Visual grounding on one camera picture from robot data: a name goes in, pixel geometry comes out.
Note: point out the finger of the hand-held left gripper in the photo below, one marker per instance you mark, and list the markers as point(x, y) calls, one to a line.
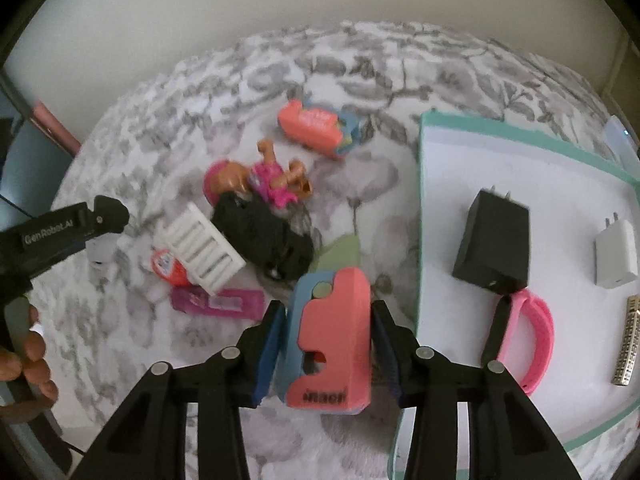
point(107, 217)

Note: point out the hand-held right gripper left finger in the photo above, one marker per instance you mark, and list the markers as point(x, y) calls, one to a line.
point(265, 355)

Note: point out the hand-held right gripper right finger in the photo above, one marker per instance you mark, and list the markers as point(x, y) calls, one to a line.
point(387, 360)

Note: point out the coral blue green puzzle toy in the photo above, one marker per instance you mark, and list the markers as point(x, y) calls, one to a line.
point(332, 340)

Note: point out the purple packet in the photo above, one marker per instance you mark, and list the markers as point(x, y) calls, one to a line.
point(220, 303)

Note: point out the small red white bottle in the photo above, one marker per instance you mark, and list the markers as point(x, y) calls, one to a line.
point(165, 265)

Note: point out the white toy chair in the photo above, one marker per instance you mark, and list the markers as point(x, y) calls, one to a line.
point(200, 245)

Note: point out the pink watch band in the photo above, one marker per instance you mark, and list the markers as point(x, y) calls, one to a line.
point(540, 330)

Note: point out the black charger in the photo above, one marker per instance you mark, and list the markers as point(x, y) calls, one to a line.
point(495, 240)

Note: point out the pink hooded toy doll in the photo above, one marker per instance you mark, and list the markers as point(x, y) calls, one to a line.
point(270, 175)

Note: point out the teal rimmed white tray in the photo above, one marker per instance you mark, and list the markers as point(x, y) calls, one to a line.
point(565, 340)

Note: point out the white charger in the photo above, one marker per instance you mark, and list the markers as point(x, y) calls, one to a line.
point(617, 255)

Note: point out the person's left hand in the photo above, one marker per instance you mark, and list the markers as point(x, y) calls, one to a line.
point(37, 360)

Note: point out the dark teal chair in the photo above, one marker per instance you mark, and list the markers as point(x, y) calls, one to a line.
point(20, 160)

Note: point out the pink board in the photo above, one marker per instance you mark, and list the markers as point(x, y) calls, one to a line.
point(55, 127)

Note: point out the small coral puzzle toy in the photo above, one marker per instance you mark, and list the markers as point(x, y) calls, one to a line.
point(310, 127)

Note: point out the grey floral blanket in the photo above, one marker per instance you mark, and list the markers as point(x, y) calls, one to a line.
point(350, 75)

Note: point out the white box with light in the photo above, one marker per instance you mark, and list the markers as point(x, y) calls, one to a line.
point(620, 135)

